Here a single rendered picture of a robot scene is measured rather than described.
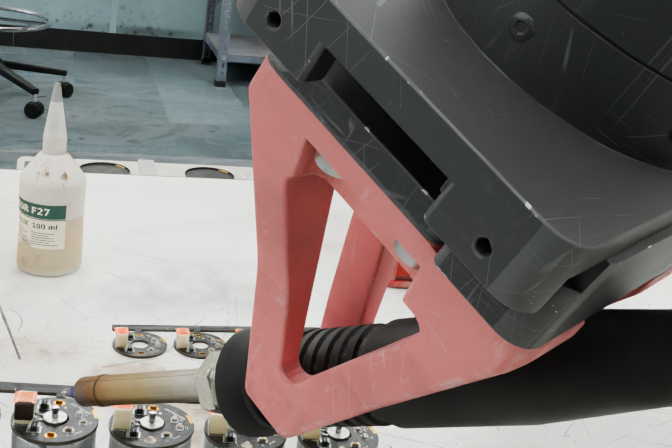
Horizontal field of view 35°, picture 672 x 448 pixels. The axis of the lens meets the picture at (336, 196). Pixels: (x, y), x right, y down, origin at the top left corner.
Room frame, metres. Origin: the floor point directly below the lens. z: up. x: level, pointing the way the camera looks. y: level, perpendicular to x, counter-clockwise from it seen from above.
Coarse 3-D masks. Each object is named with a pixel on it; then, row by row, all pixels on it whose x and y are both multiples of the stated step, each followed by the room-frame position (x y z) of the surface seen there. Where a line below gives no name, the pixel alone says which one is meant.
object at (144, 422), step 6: (150, 408) 0.28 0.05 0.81; (156, 408) 0.28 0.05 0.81; (144, 420) 0.28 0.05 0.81; (156, 420) 0.28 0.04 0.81; (162, 420) 0.28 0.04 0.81; (144, 426) 0.27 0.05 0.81; (150, 426) 0.27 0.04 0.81; (156, 426) 0.27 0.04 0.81; (162, 426) 0.27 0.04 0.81; (114, 444) 0.27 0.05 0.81; (120, 444) 0.27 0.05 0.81; (186, 444) 0.27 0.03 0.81
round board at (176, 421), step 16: (112, 416) 0.28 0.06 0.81; (144, 416) 0.28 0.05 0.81; (160, 416) 0.28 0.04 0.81; (176, 416) 0.28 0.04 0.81; (112, 432) 0.27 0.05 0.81; (128, 432) 0.27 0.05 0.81; (144, 432) 0.27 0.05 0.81; (160, 432) 0.27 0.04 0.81; (176, 432) 0.27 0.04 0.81; (192, 432) 0.27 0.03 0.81
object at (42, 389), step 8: (0, 384) 0.29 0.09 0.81; (8, 384) 0.29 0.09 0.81; (16, 384) 0.29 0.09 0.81; (24, 384) 0.29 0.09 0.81; (32, 384) 0.29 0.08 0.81; (40, 384) 0.29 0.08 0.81; (48, 384) 0.29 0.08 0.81; (0, 392) 0.28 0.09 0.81; (8, 392) 0.28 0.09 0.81; (40, 392) 0.29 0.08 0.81; (48, 392) 0.29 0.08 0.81; (56, 392) 0.29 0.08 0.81
